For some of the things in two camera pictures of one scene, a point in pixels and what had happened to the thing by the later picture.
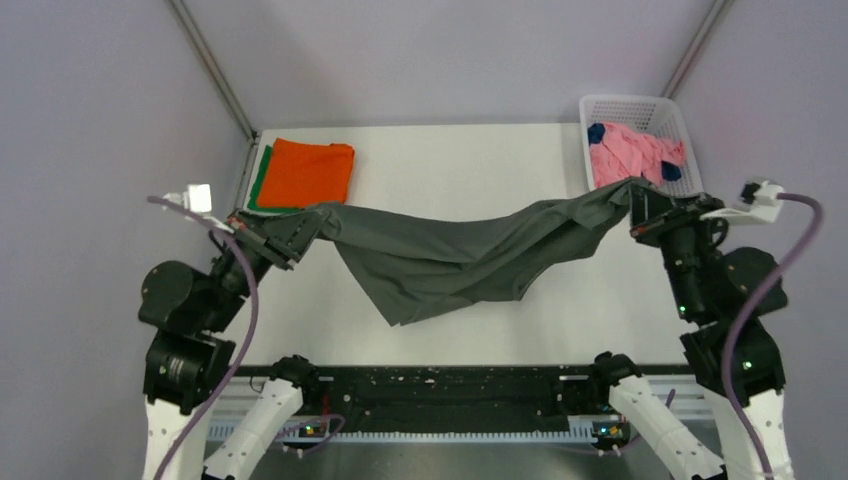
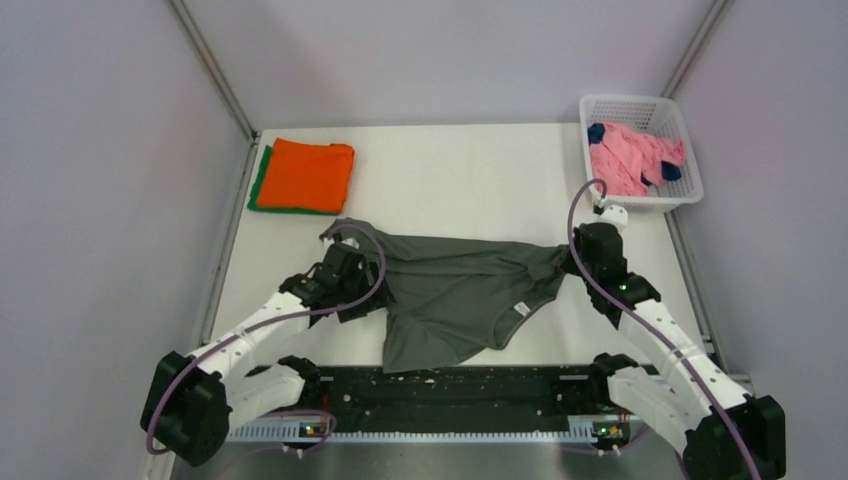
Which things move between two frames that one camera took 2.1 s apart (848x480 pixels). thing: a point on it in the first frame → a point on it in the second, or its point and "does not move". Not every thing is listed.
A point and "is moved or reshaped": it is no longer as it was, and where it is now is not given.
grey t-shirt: [414, 267] is moved or reshaped
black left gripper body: [268, 239] → [356, 287]
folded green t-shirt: [253, 203] does not move
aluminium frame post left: [217, 72] does not move
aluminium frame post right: [719, 9] does not move
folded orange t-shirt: [300, 173] does not move
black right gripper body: [680, 217] → [578, 245]
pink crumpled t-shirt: [622, 154] does not move
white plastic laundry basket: [637, 137] does not move
